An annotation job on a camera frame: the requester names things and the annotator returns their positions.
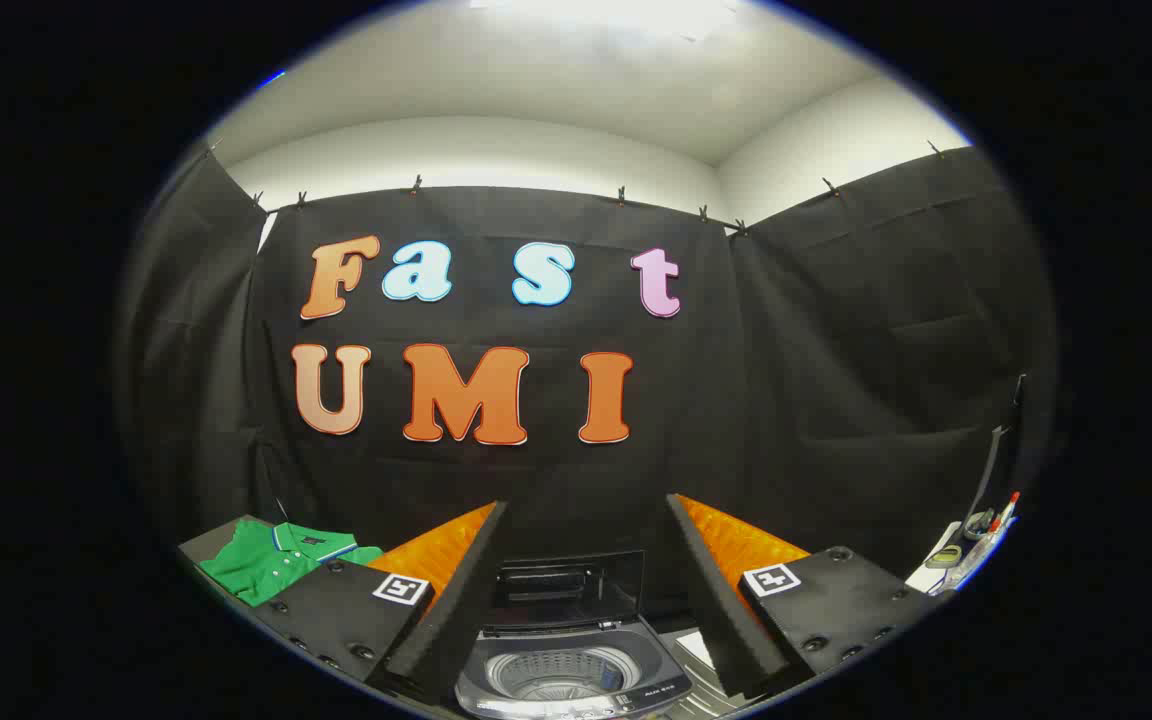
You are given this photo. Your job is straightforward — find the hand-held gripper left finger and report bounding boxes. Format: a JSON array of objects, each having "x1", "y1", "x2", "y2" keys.
[{"x1": 254, "y1": 500, "x2": 511, "y2": 705}]

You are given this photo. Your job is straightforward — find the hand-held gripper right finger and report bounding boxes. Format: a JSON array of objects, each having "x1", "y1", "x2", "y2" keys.
[{"x1": 666, "y1": 492, "x2": 943, "y2": 701}]

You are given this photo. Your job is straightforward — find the green polo shirt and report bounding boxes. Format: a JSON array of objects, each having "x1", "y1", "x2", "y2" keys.
[{"x1": 198, "y1": 519, "x2": 384, "y2": 608}]

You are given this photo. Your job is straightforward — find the grey washing machine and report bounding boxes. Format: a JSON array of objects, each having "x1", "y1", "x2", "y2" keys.
[{"x1": 453, "y1": 616, "x2": 695, "y2": 720}]

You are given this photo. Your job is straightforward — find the white paper sheet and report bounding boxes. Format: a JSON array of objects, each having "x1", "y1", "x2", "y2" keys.
[{"x1": 904, "y1": 520, "x2": 999, "y2": 598}]

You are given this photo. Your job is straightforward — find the red capped pen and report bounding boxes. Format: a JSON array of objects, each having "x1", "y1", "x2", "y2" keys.
[{"x1": 984, "y1": 490, "x2": 1022, "y2": 541}]

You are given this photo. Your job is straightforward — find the black hanging strap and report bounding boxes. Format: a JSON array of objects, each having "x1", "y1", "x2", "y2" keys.
[{"x1": 964, "y1": 374, "x2": 1028, "y2": 536}]

